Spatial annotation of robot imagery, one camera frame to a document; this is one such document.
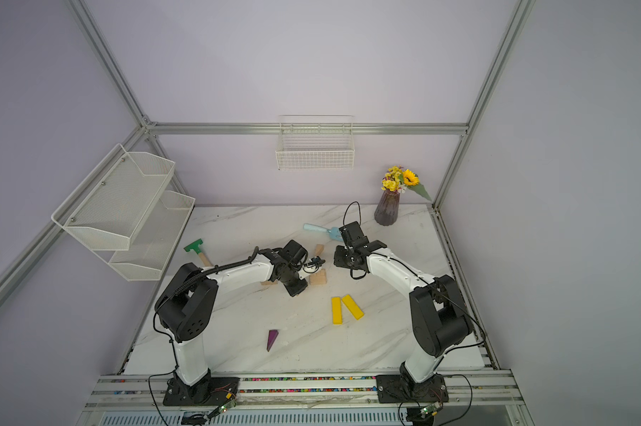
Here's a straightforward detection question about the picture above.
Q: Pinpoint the white wire wall basket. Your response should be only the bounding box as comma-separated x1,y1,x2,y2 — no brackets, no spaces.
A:
275,115,355,171

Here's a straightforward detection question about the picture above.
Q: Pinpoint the white two-tier mesh shelf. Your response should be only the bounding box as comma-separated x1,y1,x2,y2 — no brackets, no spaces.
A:
51,144,195,282

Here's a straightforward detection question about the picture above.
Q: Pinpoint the green hoe wooden handle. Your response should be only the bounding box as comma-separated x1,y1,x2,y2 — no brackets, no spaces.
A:
184,239,212,268

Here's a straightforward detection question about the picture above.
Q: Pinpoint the natural wooden square block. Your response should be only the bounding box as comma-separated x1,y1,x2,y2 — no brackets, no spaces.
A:
308,269,328,285

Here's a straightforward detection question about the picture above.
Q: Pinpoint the purple ribbed glass vase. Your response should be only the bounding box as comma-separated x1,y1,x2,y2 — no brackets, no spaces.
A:
374,190,400,226

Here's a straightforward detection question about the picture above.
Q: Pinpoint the yellow angled rectangular block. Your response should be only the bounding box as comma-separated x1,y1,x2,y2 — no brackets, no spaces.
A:
341,295,365,321

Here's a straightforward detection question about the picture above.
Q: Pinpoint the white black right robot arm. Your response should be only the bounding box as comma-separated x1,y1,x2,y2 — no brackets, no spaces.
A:
333,246,474,405

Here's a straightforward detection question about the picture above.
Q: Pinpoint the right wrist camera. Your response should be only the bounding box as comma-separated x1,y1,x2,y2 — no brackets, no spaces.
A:
339,221,368,249

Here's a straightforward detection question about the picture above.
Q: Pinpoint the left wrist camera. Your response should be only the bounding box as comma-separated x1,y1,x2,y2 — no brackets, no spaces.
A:
302,257,325,275

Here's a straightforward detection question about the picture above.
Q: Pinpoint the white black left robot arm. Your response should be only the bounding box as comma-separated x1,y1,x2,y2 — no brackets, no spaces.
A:
153,240,310,406

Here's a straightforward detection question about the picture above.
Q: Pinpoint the purple triangle block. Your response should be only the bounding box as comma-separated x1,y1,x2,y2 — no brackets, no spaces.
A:
267,329,280,351

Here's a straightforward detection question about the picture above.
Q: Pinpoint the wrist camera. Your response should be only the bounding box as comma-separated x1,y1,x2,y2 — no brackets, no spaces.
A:
339,221,368,249
302,257,325,275

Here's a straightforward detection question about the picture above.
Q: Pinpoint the yellow artificial flower bouquet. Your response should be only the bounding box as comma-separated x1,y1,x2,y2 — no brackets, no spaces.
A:
382,166,432,202

